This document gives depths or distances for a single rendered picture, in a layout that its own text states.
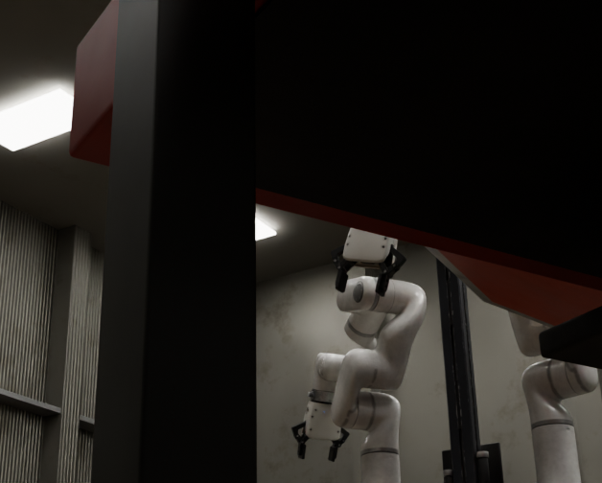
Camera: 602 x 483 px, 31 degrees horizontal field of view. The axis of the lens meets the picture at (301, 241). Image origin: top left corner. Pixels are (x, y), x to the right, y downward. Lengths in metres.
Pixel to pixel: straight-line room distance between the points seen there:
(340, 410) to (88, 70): 2.02
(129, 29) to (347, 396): 2.20
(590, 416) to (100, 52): 11.84
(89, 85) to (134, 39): 0.22
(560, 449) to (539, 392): 0.14
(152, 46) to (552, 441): 2.11
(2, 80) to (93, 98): 10.34
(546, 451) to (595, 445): 9.86
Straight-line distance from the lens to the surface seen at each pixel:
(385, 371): 2.69
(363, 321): 2.84
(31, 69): 10.84
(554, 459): 2.52
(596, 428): 12.42
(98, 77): 0.73
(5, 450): 12.64
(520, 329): 2.58
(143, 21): 0.52
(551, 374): 2.56
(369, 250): 2.21
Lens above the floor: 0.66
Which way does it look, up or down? 25 degrees up
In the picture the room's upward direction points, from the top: 1 degrees counter-clockwise
